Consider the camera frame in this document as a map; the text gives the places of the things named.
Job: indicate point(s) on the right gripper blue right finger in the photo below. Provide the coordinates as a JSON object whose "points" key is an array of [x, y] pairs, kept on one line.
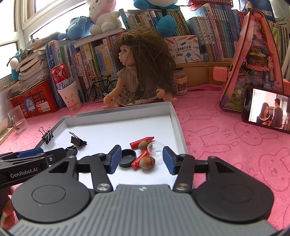
{"points": [[183, 167]]}

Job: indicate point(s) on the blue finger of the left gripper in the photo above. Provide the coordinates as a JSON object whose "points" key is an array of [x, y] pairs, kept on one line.
{"points": [[31, 152], [55, 155]]}

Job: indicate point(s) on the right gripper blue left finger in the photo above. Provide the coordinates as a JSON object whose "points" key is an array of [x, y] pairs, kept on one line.
{"points": [[101, 165]]}

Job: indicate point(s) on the black binder clip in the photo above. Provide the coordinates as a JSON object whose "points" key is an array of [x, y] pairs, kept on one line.
{"points": [[47, 134], [76, 140]]}

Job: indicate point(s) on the black ringed lid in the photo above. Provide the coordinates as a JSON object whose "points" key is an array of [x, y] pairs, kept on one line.
{"points": [[128, 157]]}

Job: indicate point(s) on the clear plastic round lid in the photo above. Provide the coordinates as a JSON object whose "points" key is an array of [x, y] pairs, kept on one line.
{"points": [[155, 150]]}

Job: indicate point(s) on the brown hazelnut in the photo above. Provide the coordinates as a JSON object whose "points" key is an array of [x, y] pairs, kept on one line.
{"points": [[143, 145], [147, 163]]}

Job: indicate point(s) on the red crayon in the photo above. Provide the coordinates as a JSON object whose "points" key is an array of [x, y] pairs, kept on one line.
{"points": [[135, 144]]}

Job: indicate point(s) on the black round cap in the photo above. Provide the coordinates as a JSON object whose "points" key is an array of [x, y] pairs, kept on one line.
{"points": [[71, 151]]}

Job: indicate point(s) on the black binder clip on tray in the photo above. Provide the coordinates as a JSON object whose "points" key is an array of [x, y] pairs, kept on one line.
{"points": [[47, 134]]}

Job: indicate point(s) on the clear acrylic block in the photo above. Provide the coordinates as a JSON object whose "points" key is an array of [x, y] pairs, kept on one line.
{"points": [[18, 119]]}

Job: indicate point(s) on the red plastic basket left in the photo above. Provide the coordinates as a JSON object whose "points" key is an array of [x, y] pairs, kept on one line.
{"points": [[38, 100]]}

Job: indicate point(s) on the white cardboard tray box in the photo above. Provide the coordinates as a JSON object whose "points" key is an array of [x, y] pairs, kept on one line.
{"points": [[104, 129]]}

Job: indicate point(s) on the white cat paper cup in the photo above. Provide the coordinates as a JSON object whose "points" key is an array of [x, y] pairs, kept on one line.
{"points": [[71, 97]]}

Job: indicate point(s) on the red Budweiser can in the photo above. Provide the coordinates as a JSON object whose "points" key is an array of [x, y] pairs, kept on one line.
{"points": [[62, 76]]}

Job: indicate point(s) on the miniature black bicycle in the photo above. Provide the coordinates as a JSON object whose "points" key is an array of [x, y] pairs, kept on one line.
{"points": [[101, 86]]}

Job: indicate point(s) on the stack of books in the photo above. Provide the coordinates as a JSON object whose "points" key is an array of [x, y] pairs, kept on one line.
{"points": [[35, 64]]}

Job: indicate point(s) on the pink lidded jar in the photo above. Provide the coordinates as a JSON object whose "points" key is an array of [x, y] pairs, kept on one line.
{"points": [[180, 82]]}

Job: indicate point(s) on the wooden drawer shelf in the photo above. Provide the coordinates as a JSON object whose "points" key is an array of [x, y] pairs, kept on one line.
{"points": [[201, 73]]}

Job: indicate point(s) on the blue white plush left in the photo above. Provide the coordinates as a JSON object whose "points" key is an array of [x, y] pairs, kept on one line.
{"points": [[13, 62]]}

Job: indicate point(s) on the row of upright books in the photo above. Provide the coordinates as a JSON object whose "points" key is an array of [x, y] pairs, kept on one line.
{"points": [[217, 28]]}

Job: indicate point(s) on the brown haired doll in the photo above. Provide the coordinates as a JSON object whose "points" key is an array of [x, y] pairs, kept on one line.
{"points": [[145, 70]]}

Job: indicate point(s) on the smartphone playing video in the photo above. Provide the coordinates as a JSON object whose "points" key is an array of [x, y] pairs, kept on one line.
{"points": [[266, 108]]}

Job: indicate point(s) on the label printer box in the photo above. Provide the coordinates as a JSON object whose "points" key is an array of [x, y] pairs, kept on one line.
{"points": [[184, 49]]}

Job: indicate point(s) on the pink triangular toy house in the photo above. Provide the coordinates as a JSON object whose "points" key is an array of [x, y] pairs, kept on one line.
{"points": [[255, 63]]}

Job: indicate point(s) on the small blue plush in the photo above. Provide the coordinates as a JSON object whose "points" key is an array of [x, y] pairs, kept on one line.
{"points": [[79, 27]]}

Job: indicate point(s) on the blue plush toy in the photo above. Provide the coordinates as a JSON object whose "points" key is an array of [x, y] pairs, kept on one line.
{"points": [[167, 25]]}

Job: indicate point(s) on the pink white rabbit plush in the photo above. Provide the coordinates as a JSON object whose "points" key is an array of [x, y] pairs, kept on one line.
{"points": [[102, 13]]}

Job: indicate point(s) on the red basket on books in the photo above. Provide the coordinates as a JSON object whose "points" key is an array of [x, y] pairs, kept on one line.
{"points": [[201, 2]]}

